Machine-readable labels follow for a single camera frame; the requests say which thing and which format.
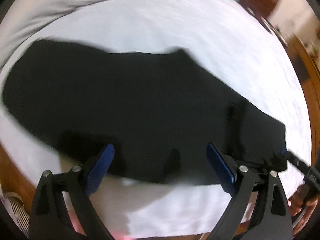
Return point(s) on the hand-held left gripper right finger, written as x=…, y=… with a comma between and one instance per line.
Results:
x=221, y=167

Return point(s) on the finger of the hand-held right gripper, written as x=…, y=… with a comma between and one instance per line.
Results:
x=296, y=160

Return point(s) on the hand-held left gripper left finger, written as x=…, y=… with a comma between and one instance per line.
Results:
x=100, y=170

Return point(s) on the black pants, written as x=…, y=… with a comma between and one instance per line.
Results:
x=125, y=92

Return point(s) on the person's right hand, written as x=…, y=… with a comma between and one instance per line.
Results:
x=296, y=205

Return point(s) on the wooden desk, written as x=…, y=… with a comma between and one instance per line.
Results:
x=310, y=67

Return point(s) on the striped cloth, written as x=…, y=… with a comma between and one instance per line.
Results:
x=13, y=210

